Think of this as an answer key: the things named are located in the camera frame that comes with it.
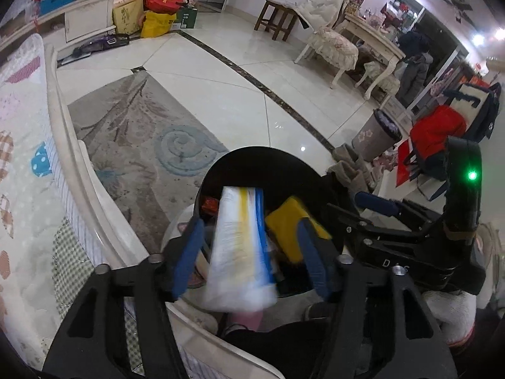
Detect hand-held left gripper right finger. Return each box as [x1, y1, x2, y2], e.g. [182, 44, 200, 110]
[297, 219, 458, 379]

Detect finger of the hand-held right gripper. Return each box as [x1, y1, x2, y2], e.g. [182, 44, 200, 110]
[327, 204, 444, 245]
[355, 191, 446, 232]

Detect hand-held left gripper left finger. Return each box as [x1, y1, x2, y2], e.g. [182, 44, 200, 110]
[43, 217, 206, 379]

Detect white yellow blue packet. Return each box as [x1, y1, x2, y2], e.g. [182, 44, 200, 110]
[203, 185, 277, 312]

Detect black trash bin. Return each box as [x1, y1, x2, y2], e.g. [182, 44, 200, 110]
[193, 147, 344, 297]

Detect grey slippers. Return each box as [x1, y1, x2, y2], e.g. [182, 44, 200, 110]
[327, 144, 379, 198]

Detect grey flower print bin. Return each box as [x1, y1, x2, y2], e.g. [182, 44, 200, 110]
[351, 108, 403, 162]

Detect red cloth bag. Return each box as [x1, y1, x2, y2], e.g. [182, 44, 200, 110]
[410, 105, 466, 166]

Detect pink slipper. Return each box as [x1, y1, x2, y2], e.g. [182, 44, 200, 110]
[225, 310, 263, 332]

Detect person's dark trouser leg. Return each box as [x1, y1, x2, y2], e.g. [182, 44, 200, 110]
[225, 320, 340, 379]

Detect white fluffy slipper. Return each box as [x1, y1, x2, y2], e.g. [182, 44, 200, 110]
[424, 290, 478, 348]

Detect white floral stool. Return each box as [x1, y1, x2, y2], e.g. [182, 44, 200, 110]
[355, 61, 401, 101]

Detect grey patterned rug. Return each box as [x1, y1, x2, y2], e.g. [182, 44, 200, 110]
[69, 73, 229, 253]

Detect white chair with floral cushion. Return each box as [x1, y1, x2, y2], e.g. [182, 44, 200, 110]
[295, 0, 359, 87]

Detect white dining table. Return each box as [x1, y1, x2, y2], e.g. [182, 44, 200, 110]
[335, 12, 407, 99]

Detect white padded jacket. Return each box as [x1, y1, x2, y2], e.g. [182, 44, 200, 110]
[298, 0, 350, 32]

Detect ceiling fan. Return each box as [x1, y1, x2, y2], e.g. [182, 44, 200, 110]
[428, 0, 474, 24]

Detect wooden stool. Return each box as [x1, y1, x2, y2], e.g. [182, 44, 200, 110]
[254, 0, 298, 42]

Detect handheld vacuum cleaner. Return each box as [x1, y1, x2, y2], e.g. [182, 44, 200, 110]
[57, 33, 131, 66]

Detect yellow plastic bag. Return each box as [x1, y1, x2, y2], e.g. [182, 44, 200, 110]
[141, 10, 177, 39]

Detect green box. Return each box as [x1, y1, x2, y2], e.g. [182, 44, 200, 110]
[175, 5, 199, 29]

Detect beige paper bag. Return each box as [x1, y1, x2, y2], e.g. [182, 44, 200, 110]
[112, 0, 143, 34]

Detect white low cabinet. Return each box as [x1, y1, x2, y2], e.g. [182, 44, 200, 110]
[0, 0, 119, 52]

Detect blue basket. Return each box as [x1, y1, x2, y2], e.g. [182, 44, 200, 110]
[39, 0, 77, 14]

